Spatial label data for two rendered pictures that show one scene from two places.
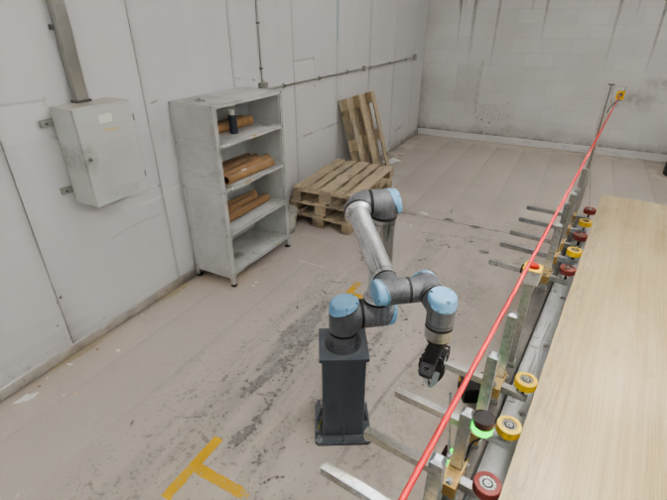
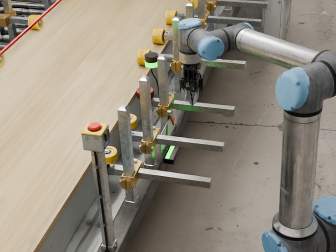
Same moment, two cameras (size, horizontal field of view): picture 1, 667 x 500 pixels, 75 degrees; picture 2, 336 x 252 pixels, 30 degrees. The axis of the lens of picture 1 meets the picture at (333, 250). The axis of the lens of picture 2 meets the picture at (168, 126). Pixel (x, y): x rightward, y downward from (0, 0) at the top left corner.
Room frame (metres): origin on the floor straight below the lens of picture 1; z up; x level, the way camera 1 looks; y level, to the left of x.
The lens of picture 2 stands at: (3.23, -1.07, 2.30)
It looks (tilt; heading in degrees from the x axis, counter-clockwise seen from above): 33 degrees down; 163
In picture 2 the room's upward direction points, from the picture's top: 3 degrees counter-clockwise
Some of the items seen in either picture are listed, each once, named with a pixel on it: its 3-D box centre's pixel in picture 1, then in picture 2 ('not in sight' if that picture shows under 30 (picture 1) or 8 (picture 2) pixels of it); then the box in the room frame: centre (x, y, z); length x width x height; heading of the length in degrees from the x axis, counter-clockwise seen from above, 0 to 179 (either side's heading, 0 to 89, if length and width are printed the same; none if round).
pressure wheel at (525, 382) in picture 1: (523, 389); (108, 162); (1.22, -0.73, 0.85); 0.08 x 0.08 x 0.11
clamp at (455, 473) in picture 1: (455, 474); (165, 105); (0.88, -0.38, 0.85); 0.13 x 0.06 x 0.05; 146
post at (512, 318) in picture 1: (501, 362); (128, 160); (1.31, -0.67, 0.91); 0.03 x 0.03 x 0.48; 56
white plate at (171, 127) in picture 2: not in sight; (168, 129); (0.93, -0.39, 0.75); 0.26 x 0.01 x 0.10; 146
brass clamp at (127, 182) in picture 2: (496, 381); (131, 174); (1.29, -0.66, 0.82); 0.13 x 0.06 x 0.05; 146
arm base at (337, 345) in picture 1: (342, 335); not in sight; (1.79, -0.05, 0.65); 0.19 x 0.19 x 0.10
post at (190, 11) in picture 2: not in sight; (190, 47); (0.48, -0.11, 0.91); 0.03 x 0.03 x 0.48; 56
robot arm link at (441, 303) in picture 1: (441, 309); (190, 35); (1.13, -0.34, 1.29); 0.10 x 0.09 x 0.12; 10
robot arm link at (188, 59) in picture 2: (437, 330); (191, 55); (1.13, -0.34, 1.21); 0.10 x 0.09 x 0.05; 58
